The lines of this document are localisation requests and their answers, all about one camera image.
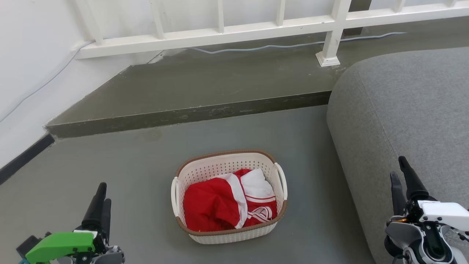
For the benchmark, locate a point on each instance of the white brown-rimmed laundry basket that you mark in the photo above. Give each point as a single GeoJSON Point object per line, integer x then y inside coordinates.
{"type": "Point", "coordinates": [205, 169]}

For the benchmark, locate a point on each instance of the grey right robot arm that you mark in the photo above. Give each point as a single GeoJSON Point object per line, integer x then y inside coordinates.
{"type": "Point", "coordinates": [403, 234]}

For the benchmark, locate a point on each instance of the grey fabric sofa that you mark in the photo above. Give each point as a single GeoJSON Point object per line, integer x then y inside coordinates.
{"type": "Point", "coordinates": [410, 110]}

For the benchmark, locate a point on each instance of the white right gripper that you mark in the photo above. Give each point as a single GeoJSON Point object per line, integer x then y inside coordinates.
{"type": "Point", "coordinates": [445, 214]}

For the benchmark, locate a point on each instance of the red and white garment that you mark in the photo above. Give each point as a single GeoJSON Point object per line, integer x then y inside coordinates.
{"type": "Point", "coordinates": [212, 205]}

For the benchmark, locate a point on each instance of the white wooden railing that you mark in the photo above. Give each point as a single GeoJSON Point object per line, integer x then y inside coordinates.
{"type": "Point", "coordinates": [220, 35]}

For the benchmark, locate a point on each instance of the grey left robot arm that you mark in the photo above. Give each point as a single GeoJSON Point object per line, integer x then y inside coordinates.
{"type": "Point", "coordinates": [110, 257]}

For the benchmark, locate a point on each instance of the black baseboard strip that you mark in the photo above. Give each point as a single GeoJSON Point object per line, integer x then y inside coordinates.
{"type": "Point", "coordinates": [25, 157]}

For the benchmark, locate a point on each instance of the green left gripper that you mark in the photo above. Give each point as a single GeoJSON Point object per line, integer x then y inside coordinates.
{"type": "Point", "coordinates": [60, 244]}

